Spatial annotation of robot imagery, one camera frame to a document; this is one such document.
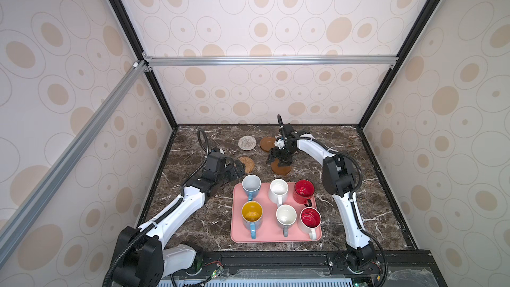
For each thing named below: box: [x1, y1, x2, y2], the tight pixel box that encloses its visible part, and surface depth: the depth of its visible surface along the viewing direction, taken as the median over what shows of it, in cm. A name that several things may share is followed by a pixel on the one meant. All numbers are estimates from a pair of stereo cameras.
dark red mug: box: [292, 178, 316, 208], surface depth 87 cm
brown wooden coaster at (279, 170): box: [270, 158, 292, 176], surface depth 102 cm
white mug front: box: [275, 203, 298, 238], surface depth 79 cm
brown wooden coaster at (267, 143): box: [259, 136, 277, 153], surface depth 114 cm
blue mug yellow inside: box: [241, 199, 264, 240], surface depth 79 cm
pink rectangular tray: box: [230, 181, 323, 244], surface depth 84 cm
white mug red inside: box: [298, 206, 323, 241], surface depth 80 cm
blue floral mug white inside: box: [241, 174, 262, 202], surface depth 87 cm
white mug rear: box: [268, 178, 289, 206], surface depth 86 cm
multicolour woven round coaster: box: [237, 135, 257, 151], surface depth 115 cm
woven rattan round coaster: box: [238, 156, 255, 175], surface depth 105 cm
